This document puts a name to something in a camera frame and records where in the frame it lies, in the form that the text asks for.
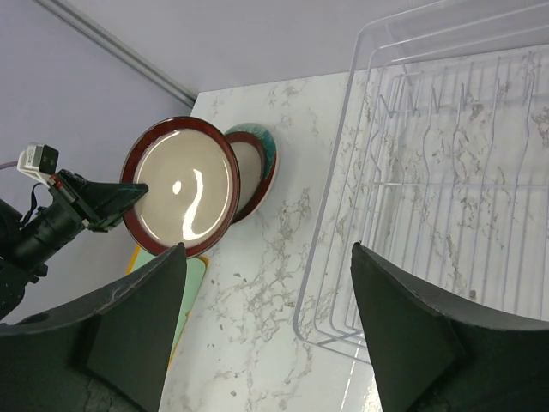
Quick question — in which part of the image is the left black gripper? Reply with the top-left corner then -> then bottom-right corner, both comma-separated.
12,169 -> 148,262

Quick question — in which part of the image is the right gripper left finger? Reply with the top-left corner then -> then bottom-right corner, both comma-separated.
1,244 -> 187,411

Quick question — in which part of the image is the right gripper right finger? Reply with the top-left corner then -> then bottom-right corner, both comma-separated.
351,243 -> 548,411

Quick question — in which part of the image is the dark red rimmed plate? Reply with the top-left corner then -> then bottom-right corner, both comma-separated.
120,116 -> 240,258

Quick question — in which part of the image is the teal and red plate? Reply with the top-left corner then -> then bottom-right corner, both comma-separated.
225,123 -> 278,224

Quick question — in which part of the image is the green folder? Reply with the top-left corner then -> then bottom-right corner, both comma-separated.
168,256 -> 208,365

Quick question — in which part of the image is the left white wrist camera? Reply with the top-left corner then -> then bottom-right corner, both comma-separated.
16,142 -> 59,185

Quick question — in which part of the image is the clear wire dish rack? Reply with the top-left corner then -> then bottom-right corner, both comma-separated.
293,1 -> 548,362

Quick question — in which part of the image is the aluminium frame rail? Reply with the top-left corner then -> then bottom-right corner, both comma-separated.
35,0 -> 196,108

